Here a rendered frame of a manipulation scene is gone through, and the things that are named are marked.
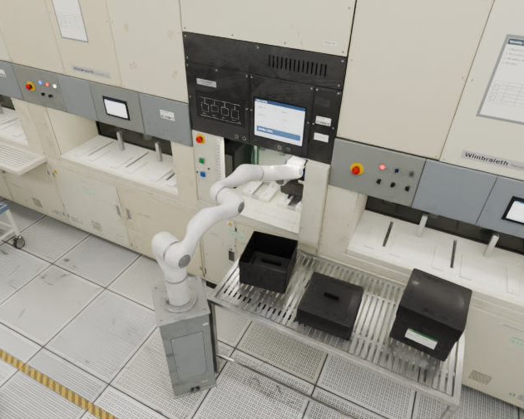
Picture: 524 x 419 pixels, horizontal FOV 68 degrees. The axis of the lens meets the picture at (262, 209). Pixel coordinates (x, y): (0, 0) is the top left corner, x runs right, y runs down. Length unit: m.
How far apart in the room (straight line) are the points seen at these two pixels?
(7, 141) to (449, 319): 3.61
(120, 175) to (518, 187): 2.51
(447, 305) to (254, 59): 1.50
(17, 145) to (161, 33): 2.04
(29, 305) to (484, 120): 3.24
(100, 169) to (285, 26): 1.90
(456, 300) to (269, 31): 1.54
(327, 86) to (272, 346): 1.83
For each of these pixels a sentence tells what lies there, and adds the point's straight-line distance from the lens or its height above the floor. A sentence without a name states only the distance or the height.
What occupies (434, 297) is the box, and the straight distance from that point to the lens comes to 2.08.
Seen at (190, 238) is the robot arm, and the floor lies 1.19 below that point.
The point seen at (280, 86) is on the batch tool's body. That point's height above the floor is 1.76.
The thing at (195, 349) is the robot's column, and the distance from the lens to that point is 2.39.
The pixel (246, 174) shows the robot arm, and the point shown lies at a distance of 2.01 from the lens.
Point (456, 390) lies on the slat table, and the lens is 2.13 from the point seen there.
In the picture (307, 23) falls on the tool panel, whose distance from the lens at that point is 1.91.
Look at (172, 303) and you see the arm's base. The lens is 2.18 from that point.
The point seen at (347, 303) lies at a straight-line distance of 2.11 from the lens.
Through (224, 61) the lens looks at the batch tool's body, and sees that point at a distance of 2.15.
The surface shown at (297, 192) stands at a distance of 2.58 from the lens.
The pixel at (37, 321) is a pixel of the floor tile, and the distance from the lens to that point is 3.44.
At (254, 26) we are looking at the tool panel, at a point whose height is 2.03.
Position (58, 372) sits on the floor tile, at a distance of 3.10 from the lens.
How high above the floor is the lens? 2.46
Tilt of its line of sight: 37 degrees down
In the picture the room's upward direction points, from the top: 2 degrees clockwise
